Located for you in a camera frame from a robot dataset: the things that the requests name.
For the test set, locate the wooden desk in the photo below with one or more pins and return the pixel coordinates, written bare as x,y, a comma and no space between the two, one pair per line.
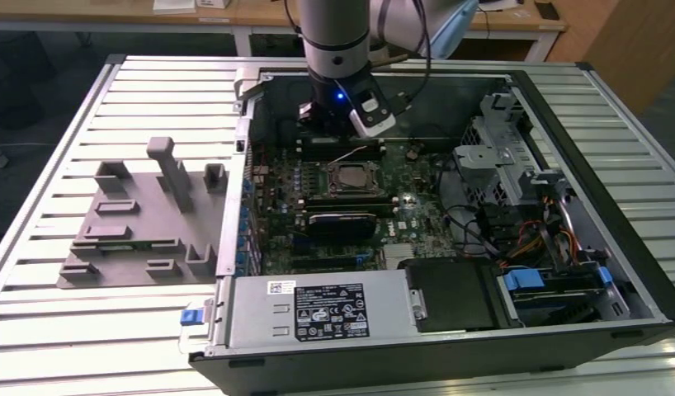
524,24

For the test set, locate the CPU socket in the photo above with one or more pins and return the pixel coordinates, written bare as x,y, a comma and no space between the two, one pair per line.
358,191

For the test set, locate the green motherboard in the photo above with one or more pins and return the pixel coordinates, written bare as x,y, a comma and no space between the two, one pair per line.
424,231

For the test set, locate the wooden cabinet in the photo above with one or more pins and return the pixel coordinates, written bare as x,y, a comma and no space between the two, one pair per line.
633,41

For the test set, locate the grey parts rack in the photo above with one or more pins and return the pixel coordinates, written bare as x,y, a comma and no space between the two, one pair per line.
149,222

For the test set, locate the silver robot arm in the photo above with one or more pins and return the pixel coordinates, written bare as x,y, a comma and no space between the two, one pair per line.
333,37

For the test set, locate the metal drive cage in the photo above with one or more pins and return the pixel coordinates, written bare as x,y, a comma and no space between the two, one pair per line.
480,158

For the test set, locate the blue case latch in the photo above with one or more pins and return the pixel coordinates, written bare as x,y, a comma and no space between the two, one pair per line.
189,317

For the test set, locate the small white box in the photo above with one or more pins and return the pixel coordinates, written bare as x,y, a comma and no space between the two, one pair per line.
216,3

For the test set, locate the black graphics card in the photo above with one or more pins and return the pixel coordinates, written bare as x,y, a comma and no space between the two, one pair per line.
341,227

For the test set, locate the black PC case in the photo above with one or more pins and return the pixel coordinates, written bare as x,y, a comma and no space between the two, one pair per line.
369,371

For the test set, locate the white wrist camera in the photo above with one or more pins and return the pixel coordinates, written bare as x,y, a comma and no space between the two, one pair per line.
377,123

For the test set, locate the black RAM slot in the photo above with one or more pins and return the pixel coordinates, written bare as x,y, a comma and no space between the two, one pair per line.
312,147
348,208
312,141
385,212
348,204
348,199
312,153

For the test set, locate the silver power supply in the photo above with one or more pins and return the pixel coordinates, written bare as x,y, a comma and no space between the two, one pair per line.
260,326

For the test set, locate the green RAM stick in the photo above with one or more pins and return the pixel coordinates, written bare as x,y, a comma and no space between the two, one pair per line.
121,246

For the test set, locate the silver chipset heatsink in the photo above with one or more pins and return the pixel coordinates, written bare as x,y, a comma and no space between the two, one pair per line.
398,252

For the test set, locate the blue port connector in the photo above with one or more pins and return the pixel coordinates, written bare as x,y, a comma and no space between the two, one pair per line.
246,186
244,215
242,262

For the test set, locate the black plastic shroud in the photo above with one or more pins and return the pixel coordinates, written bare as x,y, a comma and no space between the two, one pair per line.
457,293

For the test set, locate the black phone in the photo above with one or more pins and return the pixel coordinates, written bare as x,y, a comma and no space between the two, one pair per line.
546,10

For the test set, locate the hard disk in blue carrier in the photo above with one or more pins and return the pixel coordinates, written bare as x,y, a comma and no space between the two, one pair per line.
521,280

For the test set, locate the large white box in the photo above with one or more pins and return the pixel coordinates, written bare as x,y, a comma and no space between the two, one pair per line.
173,5

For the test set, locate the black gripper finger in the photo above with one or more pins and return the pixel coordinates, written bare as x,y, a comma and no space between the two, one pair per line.
306,112

